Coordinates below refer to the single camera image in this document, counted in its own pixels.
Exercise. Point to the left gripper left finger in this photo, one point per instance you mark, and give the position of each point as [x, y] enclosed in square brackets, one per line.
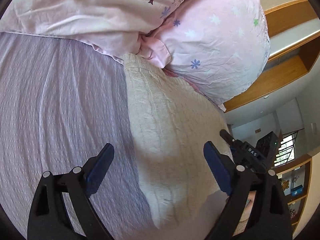
[48, 218]

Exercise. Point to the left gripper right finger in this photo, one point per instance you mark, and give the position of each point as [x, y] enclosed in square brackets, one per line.
[269, 218]

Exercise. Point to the beige cable-knit sweater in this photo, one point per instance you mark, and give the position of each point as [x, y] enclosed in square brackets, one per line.
[170, 123]

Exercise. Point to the stair railing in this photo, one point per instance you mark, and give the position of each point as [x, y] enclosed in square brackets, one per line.
[291, 147]

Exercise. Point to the wooden bookshelf with items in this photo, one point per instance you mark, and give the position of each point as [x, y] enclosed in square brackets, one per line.
[295, 178]

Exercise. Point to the lavender bed sheet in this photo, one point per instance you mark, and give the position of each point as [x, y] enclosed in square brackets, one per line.
[61, 102]

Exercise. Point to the pink pillow with star flowers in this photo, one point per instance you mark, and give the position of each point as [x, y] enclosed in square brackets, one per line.
[220, 46]

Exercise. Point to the wooden headboard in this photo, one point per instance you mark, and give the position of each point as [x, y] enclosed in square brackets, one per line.
[282, 18]

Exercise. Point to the pink pillow with tree print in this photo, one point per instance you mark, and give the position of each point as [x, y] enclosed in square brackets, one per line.
[111, 27]

